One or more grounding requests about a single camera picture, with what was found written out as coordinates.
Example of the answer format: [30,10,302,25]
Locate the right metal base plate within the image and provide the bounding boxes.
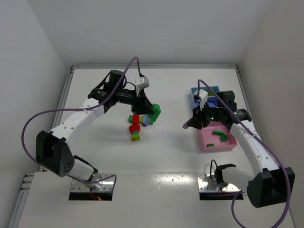
[197,173,240,193]

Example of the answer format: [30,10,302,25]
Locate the large pink container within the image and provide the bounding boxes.
[197,122,237,152]

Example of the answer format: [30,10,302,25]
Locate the green purple lego stack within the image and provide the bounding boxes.
[150,104,161,122]

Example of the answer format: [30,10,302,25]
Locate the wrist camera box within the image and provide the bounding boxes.
[194,89,208,110]
[135,76,150,90]

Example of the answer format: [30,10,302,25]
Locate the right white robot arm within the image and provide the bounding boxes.
[183,89,295,208]

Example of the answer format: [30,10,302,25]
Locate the green lego plate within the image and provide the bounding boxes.
[212,130,226,136]

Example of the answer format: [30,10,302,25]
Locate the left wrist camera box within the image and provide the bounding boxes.
[135,76,150,90]

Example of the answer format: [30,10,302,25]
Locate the purple brick from stack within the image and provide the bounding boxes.
[183,120,190,129]

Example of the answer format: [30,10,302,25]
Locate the purple cable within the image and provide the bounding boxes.
[197,79,292,228]
[21,57,143,190]

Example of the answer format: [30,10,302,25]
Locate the light blue container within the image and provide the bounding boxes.
[190,86,220,95]

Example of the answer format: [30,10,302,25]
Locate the green base plate under reds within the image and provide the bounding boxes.
[128,115,154,125]

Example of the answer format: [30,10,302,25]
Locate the purple paw lego piece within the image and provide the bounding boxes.
[142,114,150,127]

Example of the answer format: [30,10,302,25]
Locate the red round lego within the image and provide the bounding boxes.
[132,114,140,124]
[129,124,141,134]

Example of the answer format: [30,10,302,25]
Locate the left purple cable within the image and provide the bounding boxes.
[21,57,143,190]

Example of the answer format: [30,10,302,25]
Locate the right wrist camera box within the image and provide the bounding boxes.
[194,89,208,110]

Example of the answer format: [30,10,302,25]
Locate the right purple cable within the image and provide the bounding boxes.
[197,79,292,228]

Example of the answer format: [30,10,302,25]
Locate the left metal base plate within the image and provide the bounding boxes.
[70,173,117,194]

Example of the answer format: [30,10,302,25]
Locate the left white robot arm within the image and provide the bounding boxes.
[36,70,154,182]

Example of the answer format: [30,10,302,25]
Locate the yellow-green lego brick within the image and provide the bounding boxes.
[131,133,140,141]

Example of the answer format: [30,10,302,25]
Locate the metal base plate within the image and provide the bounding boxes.
[197,173,240,193]
[70,173,117,194]

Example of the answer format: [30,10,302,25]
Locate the green square lego in bin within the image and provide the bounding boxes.
[220,134,228,143]

